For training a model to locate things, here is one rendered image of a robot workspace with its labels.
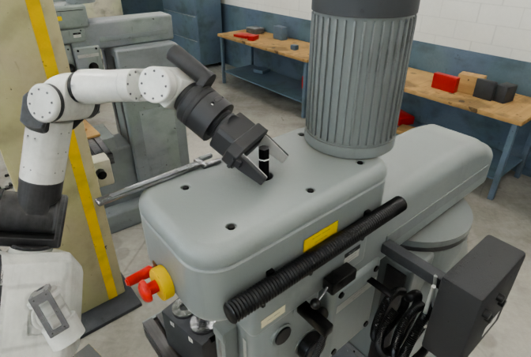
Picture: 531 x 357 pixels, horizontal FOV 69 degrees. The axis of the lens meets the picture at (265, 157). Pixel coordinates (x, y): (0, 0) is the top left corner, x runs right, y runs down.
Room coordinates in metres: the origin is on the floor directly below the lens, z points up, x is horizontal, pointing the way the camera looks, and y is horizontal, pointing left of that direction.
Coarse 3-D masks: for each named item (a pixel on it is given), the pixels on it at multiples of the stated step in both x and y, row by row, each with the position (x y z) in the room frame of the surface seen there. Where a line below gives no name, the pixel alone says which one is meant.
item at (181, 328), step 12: (180, 300) 1.00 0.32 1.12; (168, 312) 0.96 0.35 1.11; (180, 312) 0.95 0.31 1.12; (168, 324) 0.94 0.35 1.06; (180, 324) 0.91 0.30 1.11; (192, 324) 0.90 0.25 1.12; (168, 336) 0.96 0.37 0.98; (180, 336) 0.90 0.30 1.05; (192, 336) 0.86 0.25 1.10; (204, 336) 0.86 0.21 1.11; (180, 348) 0.91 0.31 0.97; (192, 348) 0.86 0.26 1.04; (204, 348) 0.83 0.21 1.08; (216, 348) 0.87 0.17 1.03
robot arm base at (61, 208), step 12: (0, 192) 0.71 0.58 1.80; (60, 204) 0.73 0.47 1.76; (60, 216) 0.71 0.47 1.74; (60, 228) 0.70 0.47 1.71; (0, 240) 0.66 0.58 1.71; (12, 240) 0.66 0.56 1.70; (24, 240) 0.67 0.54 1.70; (36, 240) 0.68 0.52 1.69; (48, 240) 0.69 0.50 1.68; (60, 240) 0.70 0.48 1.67
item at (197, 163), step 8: (200, 160) 0.68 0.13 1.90; (216, 160) 0.68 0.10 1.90; (176, 168) 0.65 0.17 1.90; (184, 168) 0.65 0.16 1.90; (192, 168) 0.65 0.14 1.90; (160, 176) 0.62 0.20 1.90; (168, 176) 0.62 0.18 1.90; (176, 176) 0.63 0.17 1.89; (136, 184) 0.59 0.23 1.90; (144, 184) 0.59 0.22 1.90; (152, 184) 0.60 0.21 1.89; (112, 192) 0.57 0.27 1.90; (120, 192) 0.57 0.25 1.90; (128, 192) 0.57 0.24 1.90; (136, 192) 0.58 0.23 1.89; (96, 200) 0.54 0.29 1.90; (104, 200) 0.54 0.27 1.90; (112, 200) 0.55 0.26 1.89
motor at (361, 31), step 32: (320, 0) 0.75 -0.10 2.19; (352, 0) 0.70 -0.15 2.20; (384, 0) 0.69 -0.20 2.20; (416, 0) 0.73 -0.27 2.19; (320, 32) 0.75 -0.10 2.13; (352, 32) 0.70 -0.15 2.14; (384, 32) 0.70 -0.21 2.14; (320, 64) 0.75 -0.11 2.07; (352, 64) 0.70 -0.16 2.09; (384, 64) 0.70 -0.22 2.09; (320, 96) 0.74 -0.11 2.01; (352, 96) 0.70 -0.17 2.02; (384, 96) 0.71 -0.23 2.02; (320, 128) 0.73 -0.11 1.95; (352, 128) 0.70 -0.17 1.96; (384, 128) 0.71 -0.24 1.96
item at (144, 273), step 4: (144, 268) 0.57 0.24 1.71; (148, 268) 0.57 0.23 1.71; (152, 268) 0.58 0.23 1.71; (136, 272) 0.56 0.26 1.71; (140, 272) 0.56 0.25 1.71; (144, 272) 0.56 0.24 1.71; (148, 272) 0.56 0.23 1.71; (128, 276) 0.55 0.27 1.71; (132, 276) 0.55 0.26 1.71; (136, 276) 0.55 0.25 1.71; (140, 276) 0.55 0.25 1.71; (144, 276) 0.56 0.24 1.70; (148, 276) 0.56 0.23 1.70; (128, 280) 0.54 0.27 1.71; (132, 280) 0.54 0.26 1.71; (136, 280) 0.55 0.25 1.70; (140, 280) 0.55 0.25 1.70; (128, 284) 0.54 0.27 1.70; (132, 284) 0.54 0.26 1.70
